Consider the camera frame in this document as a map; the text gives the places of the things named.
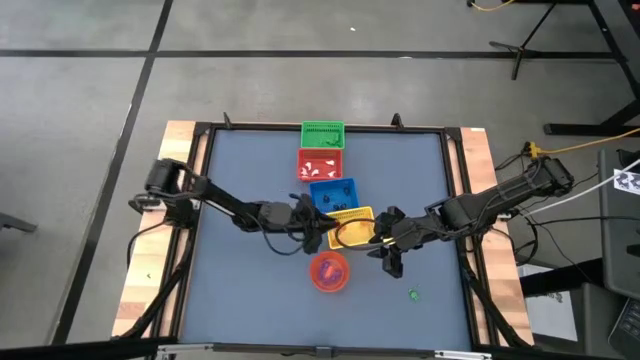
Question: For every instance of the white cardboard box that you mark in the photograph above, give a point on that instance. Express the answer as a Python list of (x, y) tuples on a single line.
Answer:
[(550, 315)]

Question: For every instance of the blue-grey table mat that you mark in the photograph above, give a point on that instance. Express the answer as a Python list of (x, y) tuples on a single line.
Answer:
[(280, 320)]

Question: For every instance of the purple toy spider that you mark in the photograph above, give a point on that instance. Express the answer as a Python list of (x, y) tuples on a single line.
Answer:
[(340, 270), (324, 280), (326, 266), (336, 280)]

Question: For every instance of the blue plastic basket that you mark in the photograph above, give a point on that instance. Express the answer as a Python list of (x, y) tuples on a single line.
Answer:
[(335, 187)]

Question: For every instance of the green plastic basket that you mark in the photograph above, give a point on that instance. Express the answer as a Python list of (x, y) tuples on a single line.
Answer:
[(315, 136)]

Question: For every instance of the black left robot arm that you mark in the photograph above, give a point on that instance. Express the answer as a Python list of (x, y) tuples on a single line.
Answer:
[(220, 197)]

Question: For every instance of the black tripod stand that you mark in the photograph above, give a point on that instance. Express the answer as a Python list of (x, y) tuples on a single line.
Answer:
[(521, 50)]

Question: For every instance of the black desk frame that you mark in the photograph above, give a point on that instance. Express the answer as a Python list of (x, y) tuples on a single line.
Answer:
[(575, 129)]

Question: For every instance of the grey floor object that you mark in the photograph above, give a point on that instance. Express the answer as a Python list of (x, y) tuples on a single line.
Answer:
[(15, 223)]

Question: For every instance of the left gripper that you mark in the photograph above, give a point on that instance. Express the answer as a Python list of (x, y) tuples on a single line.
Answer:
[(295, 217)]

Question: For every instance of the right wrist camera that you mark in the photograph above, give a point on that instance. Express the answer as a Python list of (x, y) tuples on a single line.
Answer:
[(393, 265)]

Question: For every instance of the black horizontal beam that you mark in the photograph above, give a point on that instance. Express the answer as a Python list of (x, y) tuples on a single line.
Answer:
[(75, 350)]

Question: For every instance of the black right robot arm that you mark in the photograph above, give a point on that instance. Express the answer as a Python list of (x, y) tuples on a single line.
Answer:
[(500, 197)]

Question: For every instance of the black keyboard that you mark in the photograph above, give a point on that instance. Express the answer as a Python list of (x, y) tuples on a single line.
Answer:
[(627, 327)]

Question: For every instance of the red plastic basket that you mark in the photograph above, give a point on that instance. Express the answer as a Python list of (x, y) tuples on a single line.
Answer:
[(320, 156)]

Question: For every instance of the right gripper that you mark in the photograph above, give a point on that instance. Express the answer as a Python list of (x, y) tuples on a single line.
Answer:
[(400, 230)]

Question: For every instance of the printed paper tag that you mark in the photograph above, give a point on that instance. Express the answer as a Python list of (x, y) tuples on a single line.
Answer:
[(627, 181)]

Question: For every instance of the grey equipment case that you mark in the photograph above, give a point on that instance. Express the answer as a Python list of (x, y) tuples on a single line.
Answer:
[(620, 240)]

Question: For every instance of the silver aluminium bar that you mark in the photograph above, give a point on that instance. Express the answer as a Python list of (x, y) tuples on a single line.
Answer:
[(185, 347), (462, 354)]

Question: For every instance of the black table frame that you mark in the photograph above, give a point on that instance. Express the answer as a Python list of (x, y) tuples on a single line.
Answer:
[(235, 126)]

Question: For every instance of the yellow plastic basket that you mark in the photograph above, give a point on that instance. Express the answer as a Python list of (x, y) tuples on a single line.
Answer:
[(357, 235)]

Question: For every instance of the black side table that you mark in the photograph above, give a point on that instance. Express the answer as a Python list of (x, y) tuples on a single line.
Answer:
[(565, 277)]

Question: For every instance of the orange plastic bowl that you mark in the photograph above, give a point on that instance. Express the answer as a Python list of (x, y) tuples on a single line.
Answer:
[(345, 265)]

